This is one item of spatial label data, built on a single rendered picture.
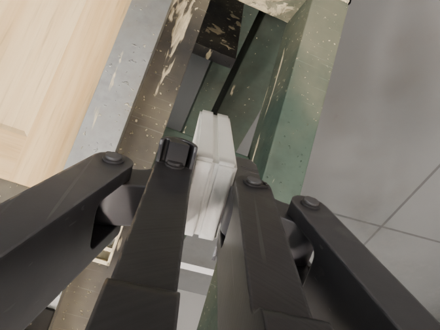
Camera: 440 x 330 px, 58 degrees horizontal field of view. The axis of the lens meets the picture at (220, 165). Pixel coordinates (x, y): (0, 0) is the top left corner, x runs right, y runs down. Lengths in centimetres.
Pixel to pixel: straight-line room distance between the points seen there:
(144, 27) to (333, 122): 148
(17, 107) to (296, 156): 37
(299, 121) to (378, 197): 181
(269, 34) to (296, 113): 29
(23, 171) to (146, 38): 23
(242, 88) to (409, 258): 218
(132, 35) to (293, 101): 24
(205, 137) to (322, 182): 208
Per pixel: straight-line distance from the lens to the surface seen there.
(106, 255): 54
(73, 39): 58
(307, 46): 62
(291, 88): 58
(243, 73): 87
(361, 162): 215
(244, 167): 16
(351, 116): 195
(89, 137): 52
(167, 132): 60
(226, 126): 18
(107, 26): 59
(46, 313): 51
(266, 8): 73
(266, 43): 83
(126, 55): 55
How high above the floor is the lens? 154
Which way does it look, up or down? 46 degrees down
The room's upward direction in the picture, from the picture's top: 172 degrees counter-clockwise
